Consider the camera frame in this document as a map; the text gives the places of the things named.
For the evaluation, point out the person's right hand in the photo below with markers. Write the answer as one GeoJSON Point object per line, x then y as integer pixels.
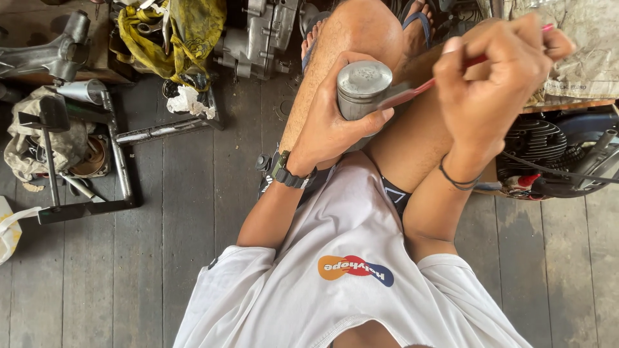
{"type": "Point", "coordinates": [488, 96]}

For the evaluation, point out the person's left hand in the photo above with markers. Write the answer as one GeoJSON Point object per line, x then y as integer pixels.
{"type": "Point", "coordinates": [319, 130]}

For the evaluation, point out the grey metal piston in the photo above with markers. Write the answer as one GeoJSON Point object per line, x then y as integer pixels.
{"type": "Point", "coordinates": [362, 87]}

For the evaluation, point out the black green wristwatch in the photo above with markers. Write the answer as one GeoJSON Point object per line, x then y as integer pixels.
{"type": "Point", "coordinates": [290, 174]}

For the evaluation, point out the black round knob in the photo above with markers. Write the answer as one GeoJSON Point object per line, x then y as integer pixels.
{"type": "Point", "coordinates": [262, 162]}

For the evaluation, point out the black finned engine cylinder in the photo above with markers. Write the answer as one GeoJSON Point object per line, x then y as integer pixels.
{"type": "Point", "coordinates": [534, 142]}

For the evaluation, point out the person's right leg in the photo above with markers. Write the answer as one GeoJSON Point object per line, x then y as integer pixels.
{"type": "Point", "coordinates": [420, 135]}

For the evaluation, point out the person's leg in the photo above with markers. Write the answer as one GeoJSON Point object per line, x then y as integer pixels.
{"type": "Point", "coordinates": [420, 135]}
{"type": "Point", "coordinates": [338, 43]}

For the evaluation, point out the blue flip-flop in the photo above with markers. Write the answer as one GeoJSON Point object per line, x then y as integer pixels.
{"type": "Point", "coordinates": [419, 22]}
{"type": "Point", "coordinates": [308, 53]}

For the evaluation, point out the person's left leg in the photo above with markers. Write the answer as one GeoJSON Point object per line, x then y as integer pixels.
{"type": "Point", "coordinates": [338, 43]}

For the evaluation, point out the red tipped bottle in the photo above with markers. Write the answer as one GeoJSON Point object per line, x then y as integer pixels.
{"type": "Point", "coordinates": [524, 180]}

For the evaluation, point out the black shorts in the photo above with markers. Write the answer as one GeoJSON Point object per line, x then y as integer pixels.
{"type": "Point", "coordinates": [396, 196]}

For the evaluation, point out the dirty beige sack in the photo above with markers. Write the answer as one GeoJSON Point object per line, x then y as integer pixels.
{"type": "Point", "coordinates": [585, 48]}

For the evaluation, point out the grey engine crankcase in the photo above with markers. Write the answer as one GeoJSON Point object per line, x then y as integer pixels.
{"type": "Point", "coordinates": [256, 38]}

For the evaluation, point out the dark motorcycle engine part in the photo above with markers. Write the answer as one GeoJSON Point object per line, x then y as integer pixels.
{"type": "Point", "coordinates": [595, 145]}

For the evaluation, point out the crumpled white paper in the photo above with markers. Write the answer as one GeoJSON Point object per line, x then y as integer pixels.
{"type": "Point", "coordinates": [188, 102]}

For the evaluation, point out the white printed t-shirt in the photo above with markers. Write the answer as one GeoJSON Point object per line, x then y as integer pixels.
{"type": "Point", "coordinates": [338, 280]}

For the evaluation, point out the dirty yellow cloth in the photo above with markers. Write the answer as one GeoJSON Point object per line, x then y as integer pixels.
{"type": "Point", "coordinates": [193, 34]}

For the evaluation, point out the steel wrench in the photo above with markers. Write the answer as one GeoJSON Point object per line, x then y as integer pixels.
{"type": "Point", "coordinates": [166, 26]}

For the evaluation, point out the round rusty engine cover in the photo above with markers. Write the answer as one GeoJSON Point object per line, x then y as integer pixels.
{"type": "Point", "coordinates": [92, 159]}

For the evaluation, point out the silver metal can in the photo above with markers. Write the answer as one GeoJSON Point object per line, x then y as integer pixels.
{"type": "Point", "coordinates": [82, 91]}

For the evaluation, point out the grey cast metal part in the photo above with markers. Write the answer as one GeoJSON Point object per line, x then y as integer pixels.
{"type": "Point", "coordinates": [48, 53]}

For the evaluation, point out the dirty beige cloth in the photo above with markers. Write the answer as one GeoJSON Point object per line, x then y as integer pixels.
{"type": "Point", "coordinates": [29, 145]}

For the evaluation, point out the white plastic bag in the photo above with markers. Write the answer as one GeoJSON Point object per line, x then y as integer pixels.
{"type": "Point", "coordinates": [8, 232]}

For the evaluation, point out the grey metal frame stand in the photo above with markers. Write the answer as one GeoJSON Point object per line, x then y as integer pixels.
{"type": "Point", "coordinates": [121, 159]}

